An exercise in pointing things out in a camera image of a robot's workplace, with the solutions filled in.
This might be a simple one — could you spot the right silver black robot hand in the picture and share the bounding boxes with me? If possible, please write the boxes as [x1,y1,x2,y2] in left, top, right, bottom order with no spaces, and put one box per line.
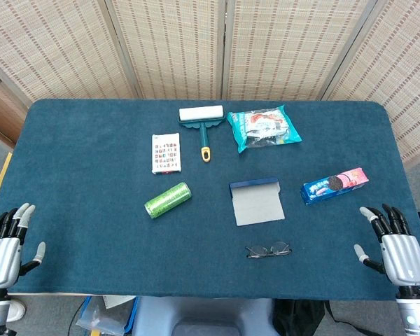
[353,204,420,298]

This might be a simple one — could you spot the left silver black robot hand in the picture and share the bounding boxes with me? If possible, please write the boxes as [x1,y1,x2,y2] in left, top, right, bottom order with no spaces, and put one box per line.
[0,202,46,290]

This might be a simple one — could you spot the black eyeglasses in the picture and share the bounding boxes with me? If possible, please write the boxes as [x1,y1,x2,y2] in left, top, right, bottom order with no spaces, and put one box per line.
[245,241,293,260]

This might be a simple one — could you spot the blue glasses case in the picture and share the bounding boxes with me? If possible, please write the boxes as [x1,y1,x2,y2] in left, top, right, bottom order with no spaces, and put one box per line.
[228,177,286,228]

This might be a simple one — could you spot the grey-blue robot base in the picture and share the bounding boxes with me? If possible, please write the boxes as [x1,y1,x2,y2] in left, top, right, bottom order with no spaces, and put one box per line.
[132,297,277,336]

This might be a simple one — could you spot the blue pink Oreo box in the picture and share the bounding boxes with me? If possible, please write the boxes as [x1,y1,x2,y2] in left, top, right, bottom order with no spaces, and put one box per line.
[300,167,370,206]

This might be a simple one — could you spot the white card pack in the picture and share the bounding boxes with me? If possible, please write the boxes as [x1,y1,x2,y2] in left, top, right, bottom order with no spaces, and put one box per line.
[150,132,182,175]

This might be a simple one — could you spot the white shoe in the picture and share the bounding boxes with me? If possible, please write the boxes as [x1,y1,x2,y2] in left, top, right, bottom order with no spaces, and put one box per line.
[6,299,27,323]

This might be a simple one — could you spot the blue tablecloth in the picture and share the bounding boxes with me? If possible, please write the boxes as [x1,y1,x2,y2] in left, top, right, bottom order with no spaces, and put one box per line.
[0,99,420,302]

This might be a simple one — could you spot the clear plastic bag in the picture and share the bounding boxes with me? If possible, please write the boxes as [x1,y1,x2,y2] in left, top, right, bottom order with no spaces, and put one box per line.
[75,303,127,335]

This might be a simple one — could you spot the white paper sheet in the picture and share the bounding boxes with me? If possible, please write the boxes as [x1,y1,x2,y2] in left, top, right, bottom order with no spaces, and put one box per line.
[103,295,137,309]

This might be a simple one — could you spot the blue plastic bin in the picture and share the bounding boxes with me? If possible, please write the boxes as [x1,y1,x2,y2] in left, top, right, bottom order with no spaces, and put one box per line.
[79,295,140,335]

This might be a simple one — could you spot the brown wooden door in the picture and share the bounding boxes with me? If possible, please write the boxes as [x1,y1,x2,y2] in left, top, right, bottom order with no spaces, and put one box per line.
[0,66,29,148]

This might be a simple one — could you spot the green drink can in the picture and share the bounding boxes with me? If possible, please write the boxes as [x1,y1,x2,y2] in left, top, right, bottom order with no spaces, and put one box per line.
[143,181,193,221]

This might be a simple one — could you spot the woven folding screen panel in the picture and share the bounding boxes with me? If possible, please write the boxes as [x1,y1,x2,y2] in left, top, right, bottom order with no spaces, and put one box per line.
[104,0,229,102]
[0,0,141,102]
[222,0,379,102]
[320,0,420,166]

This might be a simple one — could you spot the teal snack bag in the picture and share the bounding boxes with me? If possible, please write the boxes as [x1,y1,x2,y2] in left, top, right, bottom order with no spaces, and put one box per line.
[226,104,303,155]

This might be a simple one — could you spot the teal lint roller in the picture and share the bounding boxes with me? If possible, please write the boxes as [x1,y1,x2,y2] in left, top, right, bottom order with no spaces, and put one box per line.
[178,104,227,163]

